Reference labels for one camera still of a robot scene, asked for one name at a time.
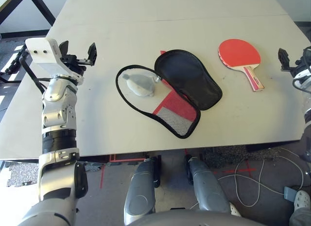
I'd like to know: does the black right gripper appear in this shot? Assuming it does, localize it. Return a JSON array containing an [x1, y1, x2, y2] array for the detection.
[[278, 48, 306, 77]]

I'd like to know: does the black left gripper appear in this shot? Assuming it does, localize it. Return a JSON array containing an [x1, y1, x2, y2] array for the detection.
[[59, 40, 98, 75]]

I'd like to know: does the red ping-pong paddle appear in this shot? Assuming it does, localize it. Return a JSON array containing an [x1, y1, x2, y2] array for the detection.
[[218, 38, 265, 92]]

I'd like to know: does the grey white plush keychain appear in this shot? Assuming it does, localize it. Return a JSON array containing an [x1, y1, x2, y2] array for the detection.
[[122, 74, 158, 97]]

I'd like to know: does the black red paddle case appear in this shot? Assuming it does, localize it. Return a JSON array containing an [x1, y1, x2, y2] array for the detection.
[[115, 49, 224, 139]]

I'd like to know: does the black foam floor mat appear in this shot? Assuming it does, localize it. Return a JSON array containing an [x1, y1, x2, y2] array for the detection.
[[201, 145, 289, 169]]

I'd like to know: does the grey foot pedal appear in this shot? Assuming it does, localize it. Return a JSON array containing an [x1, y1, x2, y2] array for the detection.
[[283, 186, 298, 202]]

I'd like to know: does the grey robot right leg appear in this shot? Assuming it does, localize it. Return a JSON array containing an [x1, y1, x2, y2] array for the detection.
[[186, 155, 231, 213]]

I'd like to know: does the grey robot leg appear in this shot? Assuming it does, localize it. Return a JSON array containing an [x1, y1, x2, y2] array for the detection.
[[186, 155, 231, 213], [123, 156, 159, 224]]

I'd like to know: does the grey robot left leg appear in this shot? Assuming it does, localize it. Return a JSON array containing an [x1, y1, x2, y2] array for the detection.
[[123, 156, 159, 224]]

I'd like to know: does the grey trouser leg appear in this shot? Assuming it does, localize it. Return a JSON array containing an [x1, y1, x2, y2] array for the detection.
[[289, 206, 311, 226]]

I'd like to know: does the grey robot torso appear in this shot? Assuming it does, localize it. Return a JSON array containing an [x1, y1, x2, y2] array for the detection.
[[123, 209, 268, 226]]

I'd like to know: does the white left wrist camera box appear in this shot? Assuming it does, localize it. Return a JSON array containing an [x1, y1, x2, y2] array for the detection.
[[25, 38, 84, 86]]

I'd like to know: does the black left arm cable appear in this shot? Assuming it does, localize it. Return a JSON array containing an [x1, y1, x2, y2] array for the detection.
[[19, 50, 53, 94]]

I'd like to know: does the black metal table frame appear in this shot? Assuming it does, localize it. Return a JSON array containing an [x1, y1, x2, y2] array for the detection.
[[0, 0, 57, 26]]

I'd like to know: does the white floor cable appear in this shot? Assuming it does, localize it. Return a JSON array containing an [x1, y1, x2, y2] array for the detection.
[[217, 147, 305, 208]]

